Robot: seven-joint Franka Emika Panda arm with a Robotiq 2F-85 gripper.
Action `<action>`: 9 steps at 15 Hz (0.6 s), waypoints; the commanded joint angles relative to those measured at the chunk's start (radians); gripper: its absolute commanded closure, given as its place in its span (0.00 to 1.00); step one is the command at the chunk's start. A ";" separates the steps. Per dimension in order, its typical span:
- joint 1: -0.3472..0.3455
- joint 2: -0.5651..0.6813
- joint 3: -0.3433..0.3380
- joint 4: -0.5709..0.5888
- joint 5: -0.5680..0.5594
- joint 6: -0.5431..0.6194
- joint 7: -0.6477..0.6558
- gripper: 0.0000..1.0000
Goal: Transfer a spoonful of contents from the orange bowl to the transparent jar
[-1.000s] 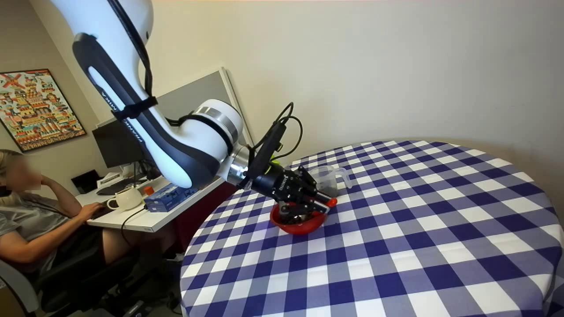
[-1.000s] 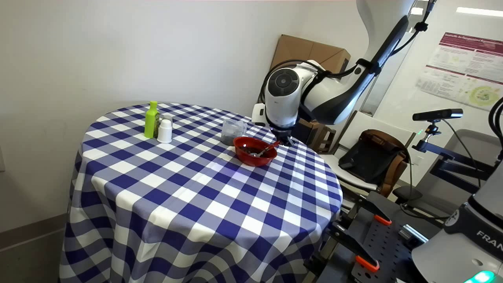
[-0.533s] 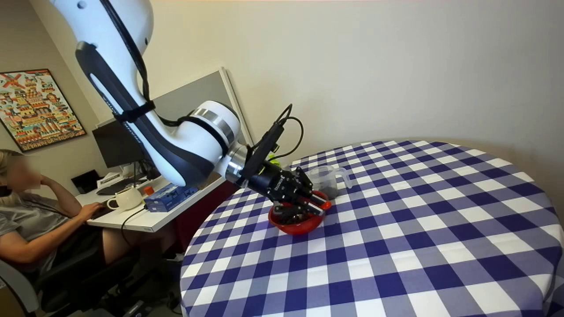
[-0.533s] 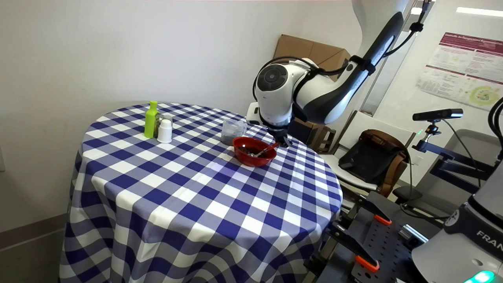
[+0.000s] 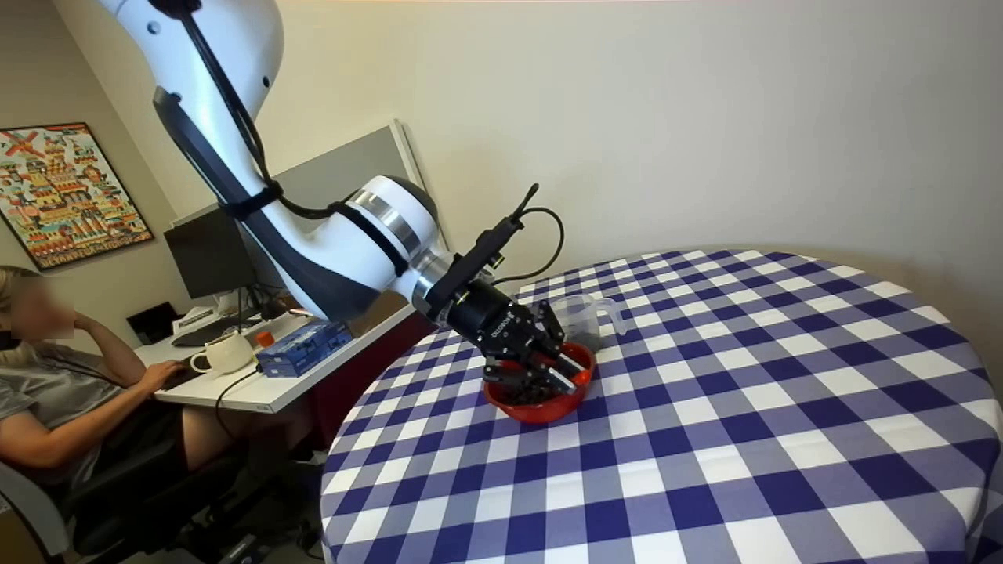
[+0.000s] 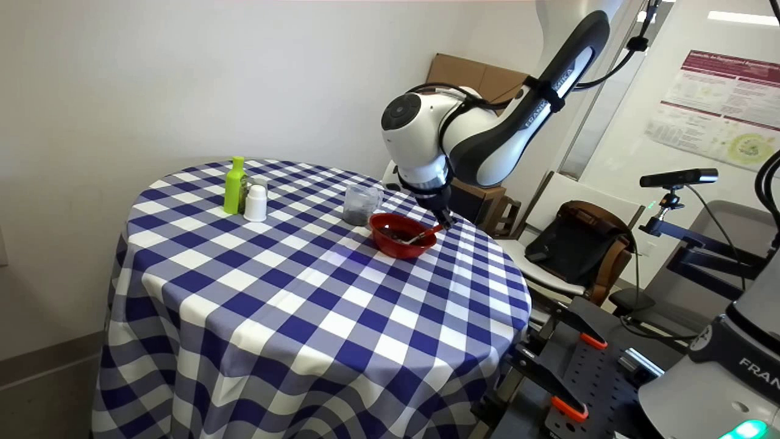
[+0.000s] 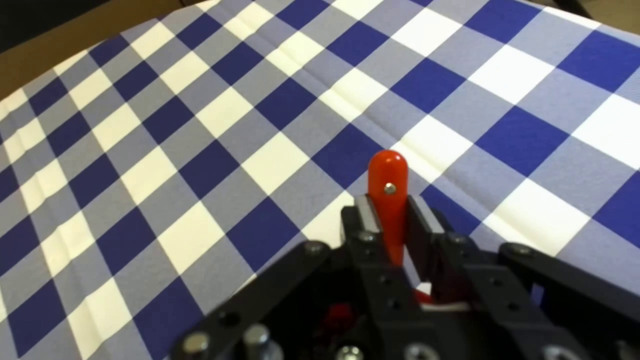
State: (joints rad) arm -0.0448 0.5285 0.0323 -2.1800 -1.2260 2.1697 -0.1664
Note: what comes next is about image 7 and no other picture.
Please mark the blue white checkered tablecloth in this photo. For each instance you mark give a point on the blue white checkered tablecloth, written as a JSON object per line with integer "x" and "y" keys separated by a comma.
{"x": 210, "y": 150}

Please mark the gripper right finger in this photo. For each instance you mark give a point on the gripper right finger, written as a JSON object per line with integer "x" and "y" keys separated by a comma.
{"x": 480, "y": 280}

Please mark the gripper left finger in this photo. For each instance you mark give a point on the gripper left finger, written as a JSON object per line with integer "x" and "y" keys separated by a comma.
{"x": 370, "y": 265}

